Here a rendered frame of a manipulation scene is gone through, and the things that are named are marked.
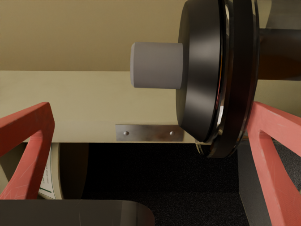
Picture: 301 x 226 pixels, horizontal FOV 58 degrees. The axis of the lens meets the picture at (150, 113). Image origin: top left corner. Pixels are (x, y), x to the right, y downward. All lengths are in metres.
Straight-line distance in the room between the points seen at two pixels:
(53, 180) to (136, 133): 0.15
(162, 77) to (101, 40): 0.55
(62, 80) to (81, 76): 0.02
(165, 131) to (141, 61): 0.14
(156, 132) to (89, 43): 0.46
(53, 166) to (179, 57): 0.26
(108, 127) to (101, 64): 0.46
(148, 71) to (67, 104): 0.17
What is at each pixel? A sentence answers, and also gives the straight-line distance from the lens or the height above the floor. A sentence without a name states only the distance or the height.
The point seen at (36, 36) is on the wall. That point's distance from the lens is 0.74.
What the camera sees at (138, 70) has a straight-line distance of 0.16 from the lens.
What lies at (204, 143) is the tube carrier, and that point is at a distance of 0.16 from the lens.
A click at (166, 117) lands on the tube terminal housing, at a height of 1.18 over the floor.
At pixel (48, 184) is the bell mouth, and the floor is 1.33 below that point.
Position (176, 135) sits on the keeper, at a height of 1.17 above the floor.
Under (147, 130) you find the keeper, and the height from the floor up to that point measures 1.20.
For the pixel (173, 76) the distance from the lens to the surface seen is 0.16.
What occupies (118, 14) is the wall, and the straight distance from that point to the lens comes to 0.68.
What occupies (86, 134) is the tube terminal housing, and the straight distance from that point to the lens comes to 0.29.
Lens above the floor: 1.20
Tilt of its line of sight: level
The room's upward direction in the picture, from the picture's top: 90 degrees counter-clockwise
